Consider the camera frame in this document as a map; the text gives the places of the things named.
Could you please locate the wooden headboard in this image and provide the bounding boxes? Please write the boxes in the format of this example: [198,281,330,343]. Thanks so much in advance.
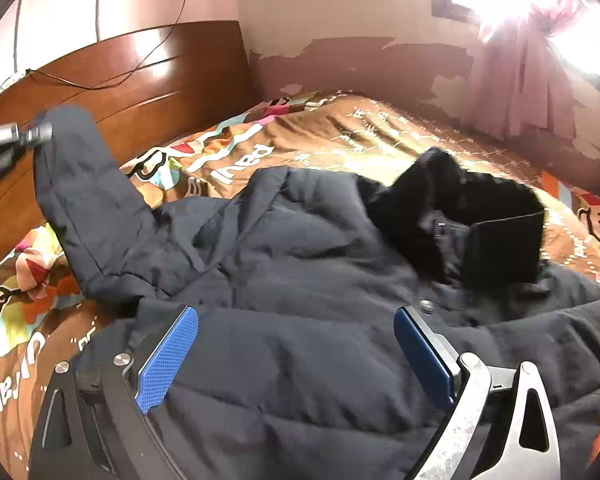
[0,20,255,266]

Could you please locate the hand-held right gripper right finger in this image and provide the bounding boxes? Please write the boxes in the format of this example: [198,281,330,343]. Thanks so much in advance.
[393,304,561,480]

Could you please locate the wide pink curtain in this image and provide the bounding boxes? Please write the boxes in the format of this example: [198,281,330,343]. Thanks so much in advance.
[472,0,600,163]

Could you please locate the dark navy puffer jacket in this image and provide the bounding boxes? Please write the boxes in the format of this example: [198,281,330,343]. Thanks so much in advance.
[32,105,600,480]

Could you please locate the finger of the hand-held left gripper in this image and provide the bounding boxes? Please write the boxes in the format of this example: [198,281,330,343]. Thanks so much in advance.
[0,121,54,152]

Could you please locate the brown printed bedspread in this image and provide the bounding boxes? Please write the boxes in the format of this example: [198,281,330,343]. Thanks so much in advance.
[0,89,600,480]

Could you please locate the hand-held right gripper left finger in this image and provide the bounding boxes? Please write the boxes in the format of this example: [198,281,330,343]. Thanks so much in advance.
[27,304,199,480]

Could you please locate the thin black cable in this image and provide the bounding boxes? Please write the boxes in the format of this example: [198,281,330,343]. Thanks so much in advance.
[27,0,203,92]

